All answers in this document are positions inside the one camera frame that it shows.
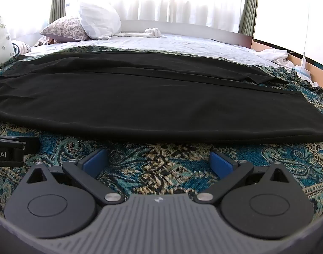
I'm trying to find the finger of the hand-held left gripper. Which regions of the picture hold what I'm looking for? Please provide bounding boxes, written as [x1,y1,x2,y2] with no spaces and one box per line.
[0,134,41,155]

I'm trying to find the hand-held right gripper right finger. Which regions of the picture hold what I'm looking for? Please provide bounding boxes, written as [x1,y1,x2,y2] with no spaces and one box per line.
[196,150,292,205]

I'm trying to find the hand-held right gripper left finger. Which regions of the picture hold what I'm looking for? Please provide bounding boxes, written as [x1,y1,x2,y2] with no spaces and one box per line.
[26,148,125,206]

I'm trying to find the black pants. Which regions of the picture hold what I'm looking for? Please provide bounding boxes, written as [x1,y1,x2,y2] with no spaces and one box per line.
[0,51,323,144]

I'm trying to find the teal paisley blanket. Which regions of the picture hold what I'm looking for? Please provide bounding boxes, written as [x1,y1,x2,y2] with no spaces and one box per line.
[0,45,323,217]

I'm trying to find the white and navy cloth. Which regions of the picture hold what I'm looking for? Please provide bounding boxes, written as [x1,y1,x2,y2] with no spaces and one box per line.
[11,40,32,57]

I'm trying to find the leaf print pillow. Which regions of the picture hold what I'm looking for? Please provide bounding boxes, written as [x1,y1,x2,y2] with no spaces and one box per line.
[0,15,16,70]

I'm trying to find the floral pillow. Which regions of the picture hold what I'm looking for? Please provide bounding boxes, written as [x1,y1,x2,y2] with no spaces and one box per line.
[40,16,89,43]

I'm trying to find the white bed sheet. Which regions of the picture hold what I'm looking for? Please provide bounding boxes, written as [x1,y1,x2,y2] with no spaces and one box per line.
[24,33,284,68]

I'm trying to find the blue and white object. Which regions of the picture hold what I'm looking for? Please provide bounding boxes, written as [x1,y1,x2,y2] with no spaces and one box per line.
[293,58,321,87]

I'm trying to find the grey headboard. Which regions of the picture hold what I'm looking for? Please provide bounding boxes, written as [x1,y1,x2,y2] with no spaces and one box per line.
[120,19,254,50]

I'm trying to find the rolled white towel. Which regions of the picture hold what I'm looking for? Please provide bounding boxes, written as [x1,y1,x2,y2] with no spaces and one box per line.
[114,28,162,39]

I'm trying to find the white pillow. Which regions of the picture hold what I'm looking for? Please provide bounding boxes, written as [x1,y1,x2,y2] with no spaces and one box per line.
[78,2,122,41]

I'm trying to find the green curtain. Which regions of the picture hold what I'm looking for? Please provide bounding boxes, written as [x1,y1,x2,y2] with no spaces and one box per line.
[238,0,259,36]
[49,0,65,26]

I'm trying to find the sheer white curtain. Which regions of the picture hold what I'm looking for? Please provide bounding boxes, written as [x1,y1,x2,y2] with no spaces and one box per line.
[63,0,247,33]

